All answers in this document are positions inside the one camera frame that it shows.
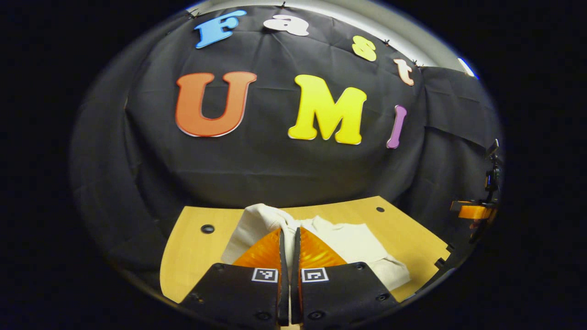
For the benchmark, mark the ceiling light strip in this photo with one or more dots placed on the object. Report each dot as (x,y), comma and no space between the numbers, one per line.
(467,67)

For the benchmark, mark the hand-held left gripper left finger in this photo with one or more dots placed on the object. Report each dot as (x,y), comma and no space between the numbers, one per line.
(243,293)

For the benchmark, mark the cream white sweater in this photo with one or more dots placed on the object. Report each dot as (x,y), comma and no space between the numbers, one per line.
(353,243)

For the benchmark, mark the row of black cloth clips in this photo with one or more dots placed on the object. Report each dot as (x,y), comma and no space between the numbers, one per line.
(283,5)

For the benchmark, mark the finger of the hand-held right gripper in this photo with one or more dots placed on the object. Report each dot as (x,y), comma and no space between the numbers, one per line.
(474,211)

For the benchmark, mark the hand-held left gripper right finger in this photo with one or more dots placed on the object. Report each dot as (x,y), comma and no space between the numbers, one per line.
(339,293)

